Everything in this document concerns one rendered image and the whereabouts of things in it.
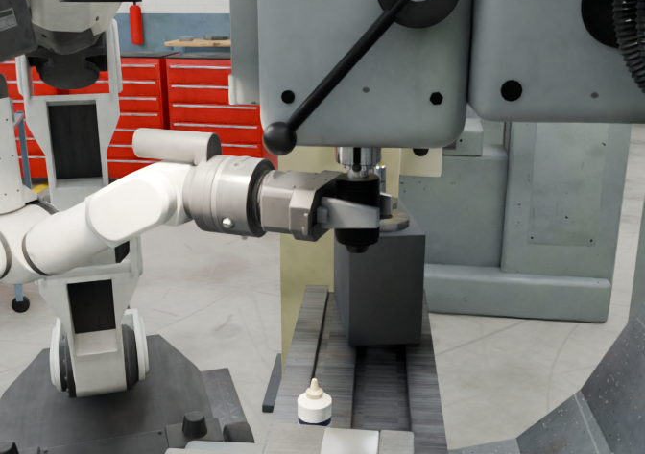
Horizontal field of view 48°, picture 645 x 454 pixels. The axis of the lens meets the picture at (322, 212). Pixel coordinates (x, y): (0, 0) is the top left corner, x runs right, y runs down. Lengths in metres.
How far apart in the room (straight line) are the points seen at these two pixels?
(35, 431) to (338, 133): 1.19
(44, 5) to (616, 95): 0.73
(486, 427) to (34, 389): 1.54
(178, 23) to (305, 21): 9.46
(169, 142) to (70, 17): 0.32
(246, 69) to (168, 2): 9.40
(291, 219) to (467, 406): 2.14
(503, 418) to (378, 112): 2.20
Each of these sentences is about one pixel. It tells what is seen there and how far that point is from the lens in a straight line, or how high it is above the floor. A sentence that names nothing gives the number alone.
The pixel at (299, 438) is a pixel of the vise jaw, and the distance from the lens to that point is 0.78.
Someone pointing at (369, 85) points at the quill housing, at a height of 1.37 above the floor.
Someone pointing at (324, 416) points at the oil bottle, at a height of 0.97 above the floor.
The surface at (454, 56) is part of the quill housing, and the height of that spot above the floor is 1.40.
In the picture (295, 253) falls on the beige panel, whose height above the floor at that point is 0.55.
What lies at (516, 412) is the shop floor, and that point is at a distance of 2.82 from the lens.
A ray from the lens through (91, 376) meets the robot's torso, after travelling 1.63.
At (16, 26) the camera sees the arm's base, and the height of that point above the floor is 1.41.
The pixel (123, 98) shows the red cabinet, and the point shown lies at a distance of 5.71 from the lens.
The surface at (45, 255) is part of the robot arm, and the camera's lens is 0.96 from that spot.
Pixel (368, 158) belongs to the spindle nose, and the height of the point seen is 1.29.
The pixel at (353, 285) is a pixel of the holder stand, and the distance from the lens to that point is 1.15.
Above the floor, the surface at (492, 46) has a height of 1.41.
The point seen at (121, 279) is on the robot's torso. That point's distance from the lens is 1.46.
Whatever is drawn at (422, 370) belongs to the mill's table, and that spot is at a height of 0.90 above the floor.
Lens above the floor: 1.45
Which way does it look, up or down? 17 degrees down
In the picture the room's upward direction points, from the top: straight up
